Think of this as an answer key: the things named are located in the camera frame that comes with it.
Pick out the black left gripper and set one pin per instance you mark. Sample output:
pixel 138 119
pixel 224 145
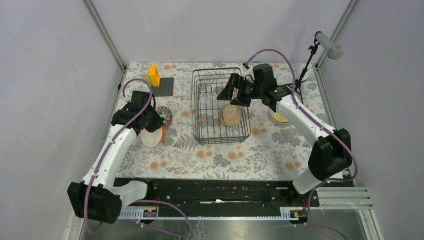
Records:
pixel 158 120

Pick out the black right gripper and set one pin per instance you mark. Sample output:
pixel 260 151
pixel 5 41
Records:
pixel 226 93

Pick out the pink patterned bowl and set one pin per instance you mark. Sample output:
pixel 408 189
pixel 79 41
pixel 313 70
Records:
pixel 166 114

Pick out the beige bowl with leaf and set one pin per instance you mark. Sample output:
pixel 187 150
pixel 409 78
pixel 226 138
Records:
pixel 230 115

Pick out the orange glossy bowl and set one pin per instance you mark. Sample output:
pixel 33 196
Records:
pixel 151 139

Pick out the yellow dotted white bowl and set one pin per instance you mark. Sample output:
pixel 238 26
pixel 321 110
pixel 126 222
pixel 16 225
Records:
pixel 277 117

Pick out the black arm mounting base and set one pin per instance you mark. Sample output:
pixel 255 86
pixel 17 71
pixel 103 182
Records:
pixel 212 199

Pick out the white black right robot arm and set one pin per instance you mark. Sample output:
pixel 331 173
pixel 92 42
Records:
pixel 331 148

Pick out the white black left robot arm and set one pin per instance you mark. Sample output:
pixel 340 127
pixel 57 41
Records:
pixel 96 197

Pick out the orange plastic block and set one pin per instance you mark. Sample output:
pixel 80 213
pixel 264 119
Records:
pixel 154 76

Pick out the green yellow grid plate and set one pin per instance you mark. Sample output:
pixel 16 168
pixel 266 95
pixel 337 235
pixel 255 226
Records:
pixel 146 77

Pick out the floral patterned table mat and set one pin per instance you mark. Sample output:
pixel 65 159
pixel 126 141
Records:
pixel 273 150

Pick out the silver microphone on black stand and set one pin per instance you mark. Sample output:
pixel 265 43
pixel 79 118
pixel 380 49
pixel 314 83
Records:
pixel 334 52

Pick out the black wire dish rack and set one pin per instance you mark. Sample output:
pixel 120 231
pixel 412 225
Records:
pixel 207 129

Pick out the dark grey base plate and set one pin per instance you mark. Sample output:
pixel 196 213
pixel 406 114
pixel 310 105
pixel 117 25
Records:
pixel 165 89

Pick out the aluminium frame rail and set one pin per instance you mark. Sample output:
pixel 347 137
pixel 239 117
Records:
pixel 92 10

